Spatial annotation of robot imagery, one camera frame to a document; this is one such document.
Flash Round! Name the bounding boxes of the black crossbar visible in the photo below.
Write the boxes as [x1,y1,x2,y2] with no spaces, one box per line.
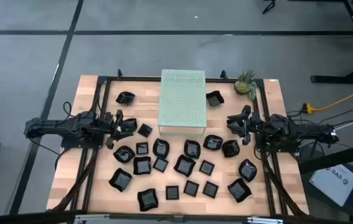
[0,210,353,224]

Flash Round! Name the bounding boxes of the potted succulent plant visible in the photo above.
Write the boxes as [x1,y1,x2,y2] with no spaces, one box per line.
[233,70,258,101]

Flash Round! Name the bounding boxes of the black desk leg frame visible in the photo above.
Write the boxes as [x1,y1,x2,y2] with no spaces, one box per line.
[310,0,353,85]

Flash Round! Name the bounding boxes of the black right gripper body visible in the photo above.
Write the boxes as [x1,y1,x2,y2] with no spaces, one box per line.
[240,105,263,146]

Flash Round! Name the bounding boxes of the yellow extension cord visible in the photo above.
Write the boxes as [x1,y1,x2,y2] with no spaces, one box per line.
[302,83,353,114]

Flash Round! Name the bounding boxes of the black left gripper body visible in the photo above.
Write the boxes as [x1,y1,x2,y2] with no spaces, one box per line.
[101,109,124,150]

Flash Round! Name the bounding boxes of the white booklet on floor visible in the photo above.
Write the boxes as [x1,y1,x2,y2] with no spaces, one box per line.
[308,164,353,208]

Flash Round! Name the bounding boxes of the black desk foot bar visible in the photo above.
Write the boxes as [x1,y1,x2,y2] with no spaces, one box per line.
[298,141,353,174]

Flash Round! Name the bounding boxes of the small black square mini plate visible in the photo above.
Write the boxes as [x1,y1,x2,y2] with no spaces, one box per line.
[137,123,153,138]
[165,185,180,201]
[202,180,220,199]
[199,159,216,177]
[135,141,149,156]
[183,179,200,198]
[152,157,169,173]

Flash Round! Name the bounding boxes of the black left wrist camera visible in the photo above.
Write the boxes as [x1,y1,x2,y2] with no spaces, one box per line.
[102,111,115,124]

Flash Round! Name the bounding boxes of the silver metal bracket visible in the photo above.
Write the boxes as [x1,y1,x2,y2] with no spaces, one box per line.
[247,217,285,224]
[73,213,115,224]

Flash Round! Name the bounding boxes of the black leaf-shaped mini plate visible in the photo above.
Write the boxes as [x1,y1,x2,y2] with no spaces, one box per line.
[152,138,171,159]
[202,134,224,152]
[221,139,241,159]
[122,118,138,133]
[183,139,202,160]
[113,145,136,164]
[238,158,258,183]

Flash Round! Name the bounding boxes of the black wavy square mini plate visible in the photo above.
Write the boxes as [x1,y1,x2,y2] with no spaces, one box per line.
[205,90,225,108]
[227,121,243,138]
[136,187,159,213]
[172,154,197,178]
[108,167,133,193]
[115,91,136,106]
[132,156,153,176]
[227,177,253,203]

